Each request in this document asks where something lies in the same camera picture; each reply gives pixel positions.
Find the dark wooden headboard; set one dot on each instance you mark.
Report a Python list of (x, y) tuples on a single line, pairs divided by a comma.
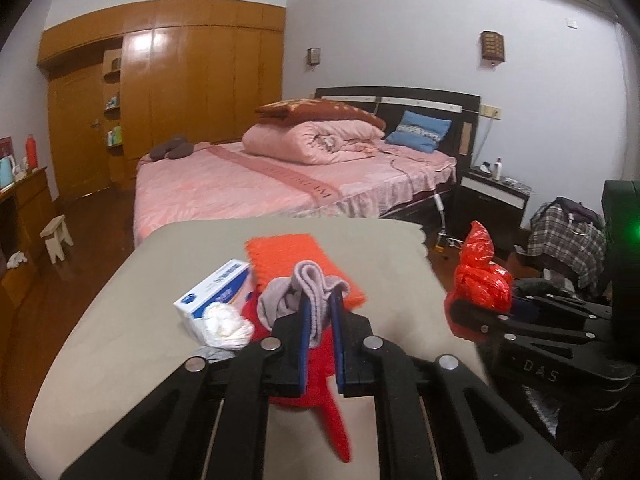
[(425, 102)]

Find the small wall lamp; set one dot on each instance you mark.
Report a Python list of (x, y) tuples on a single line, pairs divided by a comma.
[(313, 56)]

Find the white bottle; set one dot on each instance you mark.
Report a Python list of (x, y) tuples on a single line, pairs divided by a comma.
[(498, 169)]

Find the plaid bag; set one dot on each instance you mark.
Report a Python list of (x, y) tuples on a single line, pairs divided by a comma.
[(565, 240)]

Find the red plastic bag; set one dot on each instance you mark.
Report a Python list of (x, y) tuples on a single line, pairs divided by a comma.
[(480, 270)]

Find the red box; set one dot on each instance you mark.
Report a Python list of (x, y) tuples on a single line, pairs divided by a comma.
[(5, 147)]

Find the red cloth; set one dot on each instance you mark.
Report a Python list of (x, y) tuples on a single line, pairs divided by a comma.
[(320, 375)]

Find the blue pillow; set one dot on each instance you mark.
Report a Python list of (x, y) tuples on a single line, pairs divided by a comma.
[(417, 130)]

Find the dark grey cushion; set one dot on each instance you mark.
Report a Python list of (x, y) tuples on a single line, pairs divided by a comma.
[(172, 149)]

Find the crumpled white tissue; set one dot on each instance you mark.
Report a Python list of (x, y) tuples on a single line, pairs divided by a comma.
[(225, 325)]

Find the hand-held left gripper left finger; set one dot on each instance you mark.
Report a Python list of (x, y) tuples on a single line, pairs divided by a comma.
[(302, 340)]

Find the white and blue box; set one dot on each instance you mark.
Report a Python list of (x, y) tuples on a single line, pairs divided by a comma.
[(215, 285)]

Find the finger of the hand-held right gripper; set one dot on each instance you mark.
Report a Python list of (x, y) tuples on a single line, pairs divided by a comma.
[(530, 310), (500, 327)]

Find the black and white nightstand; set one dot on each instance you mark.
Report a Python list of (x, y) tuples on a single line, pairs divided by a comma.
[(487, 205)]

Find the wooden side desk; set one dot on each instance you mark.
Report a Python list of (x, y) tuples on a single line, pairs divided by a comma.
[(30, 200)]

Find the small white cloth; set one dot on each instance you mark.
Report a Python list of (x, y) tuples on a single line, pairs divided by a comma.
[(16, 259)]

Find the wall socket panel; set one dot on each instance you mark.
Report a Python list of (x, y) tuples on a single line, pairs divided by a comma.
[(490, 111)]

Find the red thermos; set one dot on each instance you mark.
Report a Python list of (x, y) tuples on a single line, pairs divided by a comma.
[(31, 152)]

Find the light blue kettle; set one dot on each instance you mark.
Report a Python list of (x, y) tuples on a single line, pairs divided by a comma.
[(6, 172)]

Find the grey sock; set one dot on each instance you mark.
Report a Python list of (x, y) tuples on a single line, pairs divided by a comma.
[(310, 275)]

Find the orange textured sponge cloth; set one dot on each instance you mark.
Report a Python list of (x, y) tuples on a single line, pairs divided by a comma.
[(285, 255)]

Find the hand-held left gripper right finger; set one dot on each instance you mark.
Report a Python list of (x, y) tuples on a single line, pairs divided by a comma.
[(338, 345)]

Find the beige tablecloth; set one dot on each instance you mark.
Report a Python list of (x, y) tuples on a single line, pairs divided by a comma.
[(150, 285)]

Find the folded pink quilt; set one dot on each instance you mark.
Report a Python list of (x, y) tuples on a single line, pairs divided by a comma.
[(290, 142)]

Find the brown patterned pillow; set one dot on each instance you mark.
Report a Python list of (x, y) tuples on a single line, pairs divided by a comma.
[(320, 110)]

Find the wooden wardrobe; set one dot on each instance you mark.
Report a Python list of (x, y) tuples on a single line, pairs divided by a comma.
[(200, 85)]

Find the bed with pink sheet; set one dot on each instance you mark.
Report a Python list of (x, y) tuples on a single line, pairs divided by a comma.
[(225, 185)]

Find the small white stool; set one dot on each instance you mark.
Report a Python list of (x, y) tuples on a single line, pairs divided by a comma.
[(54, 232)]

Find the brown lattice wall lamp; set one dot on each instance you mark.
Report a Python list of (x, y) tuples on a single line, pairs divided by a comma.
[(493, 46)]

